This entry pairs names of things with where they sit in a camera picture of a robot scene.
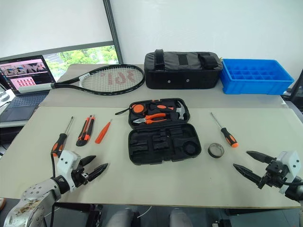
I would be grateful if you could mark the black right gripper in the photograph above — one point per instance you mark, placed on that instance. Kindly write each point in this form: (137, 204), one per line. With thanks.
(274, 175)

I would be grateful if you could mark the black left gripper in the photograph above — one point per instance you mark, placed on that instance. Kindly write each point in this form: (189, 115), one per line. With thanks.
(80, 177)

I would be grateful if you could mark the orange test pen screwdriver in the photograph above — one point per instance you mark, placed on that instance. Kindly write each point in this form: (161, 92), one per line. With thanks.
(101, 134)

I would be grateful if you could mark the black orange utility knife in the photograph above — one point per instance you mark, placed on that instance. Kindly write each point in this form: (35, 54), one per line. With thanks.
(85, 132)

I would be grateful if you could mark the black orange screwdriver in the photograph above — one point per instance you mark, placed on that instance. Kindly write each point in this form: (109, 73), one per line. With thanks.
(62, 139)
(228, 136)

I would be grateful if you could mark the black tape roll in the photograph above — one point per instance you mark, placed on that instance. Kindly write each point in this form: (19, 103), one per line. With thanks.
(216, 156)

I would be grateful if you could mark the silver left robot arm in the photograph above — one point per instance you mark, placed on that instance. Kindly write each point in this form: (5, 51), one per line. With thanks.
(35, 196)

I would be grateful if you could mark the black tool case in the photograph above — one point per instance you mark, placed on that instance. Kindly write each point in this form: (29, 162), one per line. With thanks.
(142, 142)

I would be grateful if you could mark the large beige table mat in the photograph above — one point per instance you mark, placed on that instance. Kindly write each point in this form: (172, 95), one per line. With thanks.
(151, 184)

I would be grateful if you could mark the narrow beige table mat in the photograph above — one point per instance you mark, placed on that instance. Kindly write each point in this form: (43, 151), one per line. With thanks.
(94, 101)

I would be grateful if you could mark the orange black tape measure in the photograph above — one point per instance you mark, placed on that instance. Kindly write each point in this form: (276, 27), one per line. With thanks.
(138, 108)

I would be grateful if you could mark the blue plastic divided crate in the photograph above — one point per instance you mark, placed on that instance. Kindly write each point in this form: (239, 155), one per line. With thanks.
(255, 87)

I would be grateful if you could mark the black office chair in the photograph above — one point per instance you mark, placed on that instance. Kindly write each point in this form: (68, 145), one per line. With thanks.
(298, 92)

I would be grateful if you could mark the open laptop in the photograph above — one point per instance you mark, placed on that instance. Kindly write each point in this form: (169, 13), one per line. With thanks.
(21, 106)

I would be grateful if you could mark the black tennis racket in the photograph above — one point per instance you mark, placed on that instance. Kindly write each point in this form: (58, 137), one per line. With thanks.
(35, 88)

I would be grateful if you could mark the white object beside laptop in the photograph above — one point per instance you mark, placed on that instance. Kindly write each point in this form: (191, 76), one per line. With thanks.
(4, 97)

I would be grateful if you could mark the black fabric bag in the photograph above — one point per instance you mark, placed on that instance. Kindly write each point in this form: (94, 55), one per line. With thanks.
(180, 78)

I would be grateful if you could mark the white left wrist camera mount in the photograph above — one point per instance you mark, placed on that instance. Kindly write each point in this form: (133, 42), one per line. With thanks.
(67, 163)

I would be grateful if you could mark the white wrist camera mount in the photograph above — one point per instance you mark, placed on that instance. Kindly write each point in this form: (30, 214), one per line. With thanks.
(290, 160)
(67, 163)

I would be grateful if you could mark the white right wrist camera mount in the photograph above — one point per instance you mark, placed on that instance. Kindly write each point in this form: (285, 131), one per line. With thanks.
(290, 160)

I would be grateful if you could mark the black frame under table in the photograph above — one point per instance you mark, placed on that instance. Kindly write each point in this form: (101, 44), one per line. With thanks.
(78, 212)

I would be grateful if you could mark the dark window frame post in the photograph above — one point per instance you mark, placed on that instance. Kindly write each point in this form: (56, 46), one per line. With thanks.
(113, 30)

